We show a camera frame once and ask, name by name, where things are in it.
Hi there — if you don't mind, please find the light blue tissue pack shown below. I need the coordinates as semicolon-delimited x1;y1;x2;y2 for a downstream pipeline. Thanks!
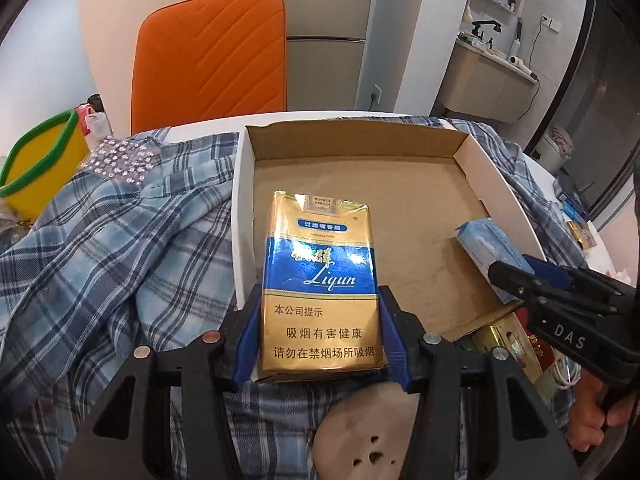
457;218;534;283

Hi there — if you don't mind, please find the gold blue Liqun cigarette pack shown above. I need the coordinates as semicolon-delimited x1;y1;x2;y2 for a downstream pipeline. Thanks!
260;191;385;377

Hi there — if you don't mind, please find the person's right hand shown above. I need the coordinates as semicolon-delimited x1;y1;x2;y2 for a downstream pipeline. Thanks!
566;368;639;452

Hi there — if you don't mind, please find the gold red Liqun carton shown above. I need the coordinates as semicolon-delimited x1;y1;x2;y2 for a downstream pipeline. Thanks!
458;308;556;384

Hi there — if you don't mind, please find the tan round plush cushion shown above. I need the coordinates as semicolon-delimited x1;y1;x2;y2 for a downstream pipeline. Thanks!
311;382;420;480

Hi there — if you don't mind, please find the white trash can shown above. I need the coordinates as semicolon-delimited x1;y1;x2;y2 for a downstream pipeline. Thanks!
536;126;574;176

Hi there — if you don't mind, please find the open cardboard box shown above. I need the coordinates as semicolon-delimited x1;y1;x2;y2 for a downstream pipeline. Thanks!
231;119;544;339

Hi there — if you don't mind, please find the blue plaid shirt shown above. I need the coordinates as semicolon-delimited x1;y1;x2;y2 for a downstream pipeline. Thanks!
1;120;578;479

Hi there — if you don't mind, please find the beige bathroom vanity cabinet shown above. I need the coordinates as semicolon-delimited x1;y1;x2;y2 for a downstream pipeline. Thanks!
437;39;539;124

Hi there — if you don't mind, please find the white hair dryer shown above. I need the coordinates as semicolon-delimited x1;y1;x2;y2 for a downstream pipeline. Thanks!
509;55;538;80

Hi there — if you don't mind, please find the studded sparkly fabric piece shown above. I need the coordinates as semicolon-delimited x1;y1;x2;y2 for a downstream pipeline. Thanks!
79;136;160;185

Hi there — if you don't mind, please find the black faucet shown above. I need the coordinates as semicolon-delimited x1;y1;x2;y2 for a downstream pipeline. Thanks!
470;19;502;42

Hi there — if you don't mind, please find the red bag on floor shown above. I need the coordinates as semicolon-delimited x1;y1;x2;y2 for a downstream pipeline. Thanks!
76;93;113;151

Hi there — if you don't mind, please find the yellow green-rimmed bin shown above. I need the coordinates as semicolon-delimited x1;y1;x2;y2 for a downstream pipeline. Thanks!
1;110;90;222

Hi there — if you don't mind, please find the orange chair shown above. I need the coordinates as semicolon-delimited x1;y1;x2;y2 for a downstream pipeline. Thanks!
130;0;288;133

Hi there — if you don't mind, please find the beige refrigerator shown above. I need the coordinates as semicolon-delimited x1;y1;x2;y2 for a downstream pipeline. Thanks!
283;0;372;110

